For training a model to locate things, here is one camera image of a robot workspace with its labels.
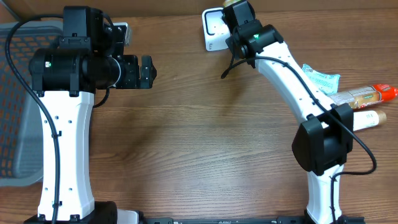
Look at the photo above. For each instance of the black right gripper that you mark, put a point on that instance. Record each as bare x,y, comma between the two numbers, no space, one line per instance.
236,14

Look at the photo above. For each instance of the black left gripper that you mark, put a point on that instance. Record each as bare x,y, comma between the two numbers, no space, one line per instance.
146,72

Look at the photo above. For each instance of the teal wipes packet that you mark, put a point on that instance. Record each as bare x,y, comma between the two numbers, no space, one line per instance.
326,83

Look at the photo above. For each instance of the orange spaghetti package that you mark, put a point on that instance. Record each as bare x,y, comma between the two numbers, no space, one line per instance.
365,96

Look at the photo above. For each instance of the white shampoo tube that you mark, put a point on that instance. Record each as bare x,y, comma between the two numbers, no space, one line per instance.
368,119

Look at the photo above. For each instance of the green yellow snack packet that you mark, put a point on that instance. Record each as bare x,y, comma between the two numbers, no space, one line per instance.
229,2

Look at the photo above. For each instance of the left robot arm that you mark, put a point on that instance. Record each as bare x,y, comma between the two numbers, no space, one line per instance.
89,57

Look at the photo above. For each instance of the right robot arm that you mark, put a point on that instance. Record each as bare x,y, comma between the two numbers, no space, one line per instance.
323,139

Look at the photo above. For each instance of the white barcode scanner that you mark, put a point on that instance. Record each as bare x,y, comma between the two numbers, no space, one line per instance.
215,30

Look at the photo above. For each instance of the grey plastic shopping basket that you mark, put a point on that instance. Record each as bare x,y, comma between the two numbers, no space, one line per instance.
21,124

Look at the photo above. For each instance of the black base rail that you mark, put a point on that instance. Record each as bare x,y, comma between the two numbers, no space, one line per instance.
278,220

